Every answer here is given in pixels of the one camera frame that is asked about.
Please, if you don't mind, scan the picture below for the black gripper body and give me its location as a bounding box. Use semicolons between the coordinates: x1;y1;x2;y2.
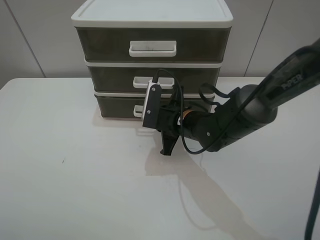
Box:
156;103;184;137

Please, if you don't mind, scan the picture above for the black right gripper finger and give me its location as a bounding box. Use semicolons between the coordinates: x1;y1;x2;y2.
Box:
160;132;179;156

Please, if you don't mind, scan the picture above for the dark translucent bottom drawer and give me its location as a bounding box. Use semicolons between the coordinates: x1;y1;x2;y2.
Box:
95;95;212;119

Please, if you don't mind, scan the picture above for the dark translucent drawer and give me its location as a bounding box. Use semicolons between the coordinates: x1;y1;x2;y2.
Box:
76;27;230;63
95;95;212;119
88;66;220;94

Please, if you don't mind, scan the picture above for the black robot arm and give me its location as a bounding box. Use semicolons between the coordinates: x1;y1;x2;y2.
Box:
156;40;320;156

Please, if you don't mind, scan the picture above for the dark translucent middle drawer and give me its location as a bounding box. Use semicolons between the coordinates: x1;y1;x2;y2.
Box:
88;66;220;94

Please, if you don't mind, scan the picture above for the dark translucent top drawer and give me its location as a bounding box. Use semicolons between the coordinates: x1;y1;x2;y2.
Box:
76;27;230;63

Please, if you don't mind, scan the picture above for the white plastic drawer cabinet frame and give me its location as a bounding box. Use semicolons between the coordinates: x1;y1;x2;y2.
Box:
71;0;233;119

